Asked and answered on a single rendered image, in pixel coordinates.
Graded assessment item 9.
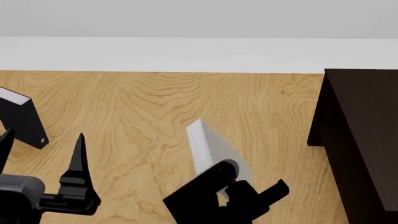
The dark brown wooden cabinet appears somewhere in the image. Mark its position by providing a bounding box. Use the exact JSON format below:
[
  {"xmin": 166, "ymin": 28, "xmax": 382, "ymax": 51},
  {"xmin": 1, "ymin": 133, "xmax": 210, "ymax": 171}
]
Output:
[{"xmin": 307, "ymin": 68, "xmax": 398, "ymax": 224}]

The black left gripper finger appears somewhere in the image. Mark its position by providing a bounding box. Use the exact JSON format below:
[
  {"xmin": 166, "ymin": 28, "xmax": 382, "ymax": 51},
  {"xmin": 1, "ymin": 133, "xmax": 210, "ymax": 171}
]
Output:
[
  {"xmin": 0, "ymin": 127, "xmax": 16, "ymax": 175},
  {"xmin": 58, "ymin": 133, "xmax": 95, "ymax": 199}
]

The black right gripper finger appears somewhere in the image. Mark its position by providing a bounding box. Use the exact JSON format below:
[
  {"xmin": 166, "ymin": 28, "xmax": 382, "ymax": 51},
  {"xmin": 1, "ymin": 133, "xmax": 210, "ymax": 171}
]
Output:
[{"xmin": 258, "ymin": 179, "xmax": 290, "ymax": 208}]

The grey camera box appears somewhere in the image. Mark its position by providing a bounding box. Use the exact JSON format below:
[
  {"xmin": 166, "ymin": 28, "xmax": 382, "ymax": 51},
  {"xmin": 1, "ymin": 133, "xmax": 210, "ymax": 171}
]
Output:
[{"xmin": 0, "ymin": 174, "xmax": 46, "ymax": 211}]

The grey flat box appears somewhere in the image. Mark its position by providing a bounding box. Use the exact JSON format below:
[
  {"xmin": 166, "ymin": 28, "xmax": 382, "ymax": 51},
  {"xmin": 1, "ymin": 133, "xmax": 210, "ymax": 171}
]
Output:
[{"xmin": 185, "ymin": 118, "xmax": 254, "ymax": 207}]

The black box with white top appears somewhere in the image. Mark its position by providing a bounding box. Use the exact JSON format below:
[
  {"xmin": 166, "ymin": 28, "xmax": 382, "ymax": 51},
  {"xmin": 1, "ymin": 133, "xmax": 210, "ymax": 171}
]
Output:
[{"xmin": 0, "ymin": 86, "xmax": 50, "ymax": 150}]

